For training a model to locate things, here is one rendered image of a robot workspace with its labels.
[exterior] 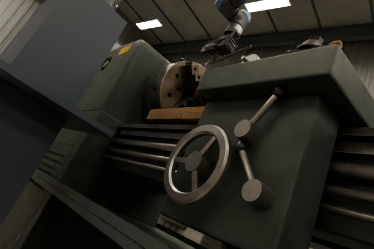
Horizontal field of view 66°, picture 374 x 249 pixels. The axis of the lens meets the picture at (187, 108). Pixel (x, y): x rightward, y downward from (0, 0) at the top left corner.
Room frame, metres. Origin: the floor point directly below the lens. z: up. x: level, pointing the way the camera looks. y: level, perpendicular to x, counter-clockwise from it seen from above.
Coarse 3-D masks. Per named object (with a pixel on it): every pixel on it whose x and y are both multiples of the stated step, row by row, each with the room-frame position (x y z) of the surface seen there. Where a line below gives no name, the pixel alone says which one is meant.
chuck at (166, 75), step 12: (168, 72) 1.07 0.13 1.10; (180, 72) 1.09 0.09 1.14; (204, 72) 1.15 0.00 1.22; (156, 84) 1.09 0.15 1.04; (168, 84) 1.08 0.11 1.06; (180, 84) 1.11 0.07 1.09; (156, 96) 1.09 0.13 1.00; (168, 96) 1.09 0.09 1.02; (180, 96) 1.12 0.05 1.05; (192, 96) 1.20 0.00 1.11; (156, 108) 1.12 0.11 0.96
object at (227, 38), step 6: (228, 30) 1.14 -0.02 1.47; (234, 30) 1.12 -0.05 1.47; (228, 36) 1.15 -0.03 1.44; (234, 36) 1.13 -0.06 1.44; (216, 42) 1.14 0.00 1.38; (222, 42) 1.10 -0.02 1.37; (228, 42) 1.11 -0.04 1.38; (234, 42) 1.12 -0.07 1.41; (216, 48) 1.16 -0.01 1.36; (222, 48) 1.14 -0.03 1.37; (228, 48) 1.12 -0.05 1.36
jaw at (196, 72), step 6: (186, 66) 1.09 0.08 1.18; (192, 66) 1.07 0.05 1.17; (198, 66) 1.08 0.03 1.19; (186, 72) 1.10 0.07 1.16; (192, 72) 1.07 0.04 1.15; (198, 72) 1.09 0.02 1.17; (186, 78) 1.11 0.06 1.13; (192, 78) 1.08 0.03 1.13; (198, 78) 1.07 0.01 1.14; (186, 84) 1.12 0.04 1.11; (192, 84) 1.09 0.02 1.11; (198, 84) 1.06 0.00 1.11
